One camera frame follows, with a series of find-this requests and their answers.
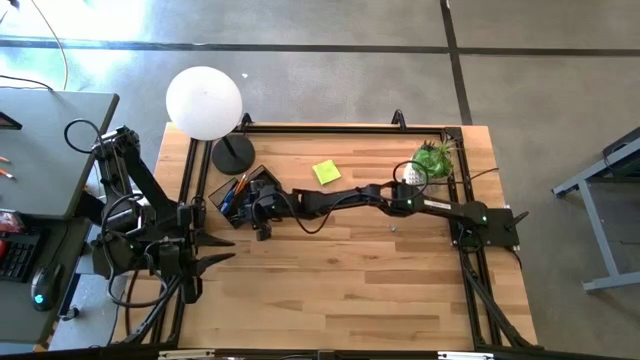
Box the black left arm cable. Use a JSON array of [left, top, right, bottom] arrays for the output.
[[63, 118, 169, 309]]

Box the dark cable on table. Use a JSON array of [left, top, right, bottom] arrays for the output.
[[123, 279, 160, 337]]

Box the black mesh desk organizer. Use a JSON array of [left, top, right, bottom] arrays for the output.
[[206, 164, 285, 229]]

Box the dark flat device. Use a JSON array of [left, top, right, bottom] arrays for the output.
[[0, 111, 24, 132]]

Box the succulent in white geometric pot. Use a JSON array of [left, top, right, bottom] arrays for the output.
[[402, 138, 459, 186]]

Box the green sticky note pad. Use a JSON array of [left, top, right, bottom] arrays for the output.
[[312, 159, 343, 187]]

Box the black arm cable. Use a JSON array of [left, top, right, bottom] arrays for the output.
[[279, 159, 501, 235], [63, 118, 169, 309]]

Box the silver frame bracket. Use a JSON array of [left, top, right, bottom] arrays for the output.
[[436, 350, 495, 360], [157, 349, 217, 360]]

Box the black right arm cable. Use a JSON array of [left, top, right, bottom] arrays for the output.
[[279, 159, 501, 235]]

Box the dark lower desk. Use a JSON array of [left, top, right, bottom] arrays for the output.
[[0, 215, 94, 346]]

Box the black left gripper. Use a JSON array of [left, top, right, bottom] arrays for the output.
[[158, 204, 236, 305]]

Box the black keyboard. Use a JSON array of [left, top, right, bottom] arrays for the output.
[[0, 230, 42, 284]]

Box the white globe table lamp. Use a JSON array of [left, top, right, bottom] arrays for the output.
[[165, 65, 257, 176]]

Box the yellow cable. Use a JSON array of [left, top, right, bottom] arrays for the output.
[[29, 0, 70, 91]]

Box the grey metal table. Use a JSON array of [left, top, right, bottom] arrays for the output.
[[551, 125, 640, 294]]

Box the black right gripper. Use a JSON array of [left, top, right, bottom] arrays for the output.
[[239, 179, 301, 242]]

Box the black computer mouse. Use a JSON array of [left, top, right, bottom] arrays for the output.
[[29, 263, 64, 314]]

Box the grey side table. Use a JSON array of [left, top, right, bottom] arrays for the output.
[[0, 88, 121, 221]]

